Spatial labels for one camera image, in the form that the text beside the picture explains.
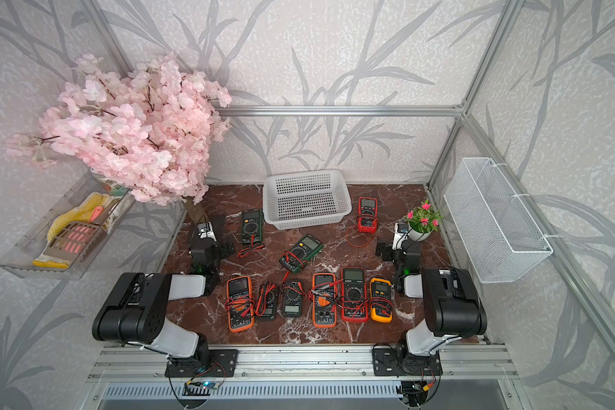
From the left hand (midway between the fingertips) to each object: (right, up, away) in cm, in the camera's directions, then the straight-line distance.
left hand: (215, 236), depth 94 cm
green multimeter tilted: (+31, -8, -2) cm, 32 cm away
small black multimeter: (+22, -20, -12) cm, 32 cm away
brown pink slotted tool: (-20, +3, -34) cm, 39 cm away
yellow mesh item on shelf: (-24, +10, -27) cm, 37 cm away
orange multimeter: (+13, -20, -13) cm, 27 cm away
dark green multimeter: (+11, +3, +10) cm, 15 cm away
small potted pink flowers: (+76, +6, -2) cm, 76 cm away
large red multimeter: (+51, -17, -9) cm, 54 cm away
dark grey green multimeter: (+30, -19, -11) cm, 37 cm away
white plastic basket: (+31, +14, +22) cm, 41 cm away
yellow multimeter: (+59, -22, -13) cm, 64 cm away
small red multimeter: (+58, +7, +10) cm, 60 cm away
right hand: (+66, 0, +1) cm, 66 cm away
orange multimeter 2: (+41, -19, -11) cm, 46 cm away
